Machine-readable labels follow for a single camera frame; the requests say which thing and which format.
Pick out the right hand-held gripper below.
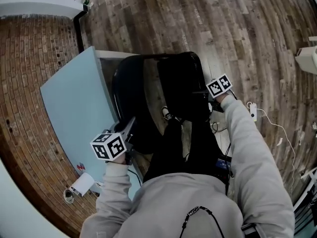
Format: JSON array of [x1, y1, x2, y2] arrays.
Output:
[[206, 73, 233, 113]]

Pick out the white power adapter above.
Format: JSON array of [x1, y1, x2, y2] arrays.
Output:
[[246, 102, 258, 121]]

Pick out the black beaded lanyard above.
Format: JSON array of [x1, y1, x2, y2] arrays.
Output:
[[179, 206, 225, 238]]

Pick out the person's leg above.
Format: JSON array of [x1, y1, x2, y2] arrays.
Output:
[[143, 119, 186, 183], [183, 118, 232, 183]]

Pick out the black device blue screen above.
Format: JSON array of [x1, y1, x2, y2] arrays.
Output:
[[214, 157, 233, 170]]

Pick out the person's right forearm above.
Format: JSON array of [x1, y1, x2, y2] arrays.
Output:
[[215, 93, 295, 233]]

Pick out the person's left forearm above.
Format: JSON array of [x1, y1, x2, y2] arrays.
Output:
[[95, 155, 141, 233]]

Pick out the person's right leg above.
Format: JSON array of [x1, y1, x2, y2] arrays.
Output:
[[183, 118, 232, 183]]

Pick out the person's left leg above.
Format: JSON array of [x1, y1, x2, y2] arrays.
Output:
[[143, 119, 186, 183]]

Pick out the person's grey hooded sweatshirt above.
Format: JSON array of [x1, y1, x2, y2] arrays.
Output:
[[80, 172, 248, 238]]

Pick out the small metal cup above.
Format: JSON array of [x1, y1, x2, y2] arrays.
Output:
[[63, 188, 75, 204]]

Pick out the white paper roll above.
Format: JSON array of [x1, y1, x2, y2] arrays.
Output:
[[70, 172, 95, 197]]

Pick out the white table frame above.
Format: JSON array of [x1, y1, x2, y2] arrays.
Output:
[[293, 167, 317, 209]]

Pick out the white trash bin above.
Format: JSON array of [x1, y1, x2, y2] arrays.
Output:
[[294, 46, 317, 74]]

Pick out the black chair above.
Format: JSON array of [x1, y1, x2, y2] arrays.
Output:
[[111, 51, 211, 156]]

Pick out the white cable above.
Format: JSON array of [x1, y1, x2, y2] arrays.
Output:
[[257, 108, 297, 198]]

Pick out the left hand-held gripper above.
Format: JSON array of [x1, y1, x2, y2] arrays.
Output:
[[90, 117, 136, 166]]

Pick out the person's left shoe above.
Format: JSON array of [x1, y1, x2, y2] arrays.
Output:
[[162, 106, 179, 121]]

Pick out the light blue table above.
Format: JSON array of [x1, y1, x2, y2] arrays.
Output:
[[40, 46, 143, 199]]

